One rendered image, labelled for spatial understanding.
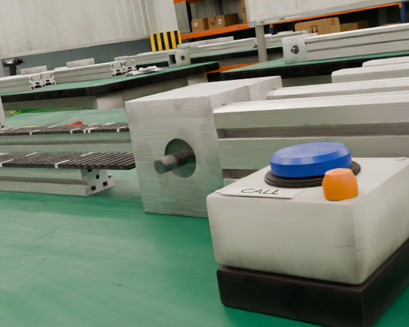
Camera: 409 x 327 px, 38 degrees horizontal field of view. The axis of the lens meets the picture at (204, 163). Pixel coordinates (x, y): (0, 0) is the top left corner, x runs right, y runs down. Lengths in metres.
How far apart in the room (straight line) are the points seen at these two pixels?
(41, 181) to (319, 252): 0.45
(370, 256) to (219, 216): 0.07
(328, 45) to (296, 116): 1.79
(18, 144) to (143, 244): 0.63
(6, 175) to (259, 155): 0.37
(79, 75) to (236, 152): 3.39
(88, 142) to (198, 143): 0.46
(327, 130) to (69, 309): 0.20
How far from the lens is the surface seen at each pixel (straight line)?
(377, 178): 0.29
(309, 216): 0.26
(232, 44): 4.99
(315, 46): 2.21
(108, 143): 0.86
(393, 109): 0.37
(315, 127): 0.40
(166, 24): 8.57
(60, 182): 0.64
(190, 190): 0.46
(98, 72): 3.64
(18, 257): 0.46
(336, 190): 0.26
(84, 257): 0.43
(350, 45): 2.15
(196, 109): 0.44
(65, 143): 0.94
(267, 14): 3.93
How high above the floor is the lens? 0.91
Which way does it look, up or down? 12 degrees down
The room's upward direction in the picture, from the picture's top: 9 degrees counter-clockwise
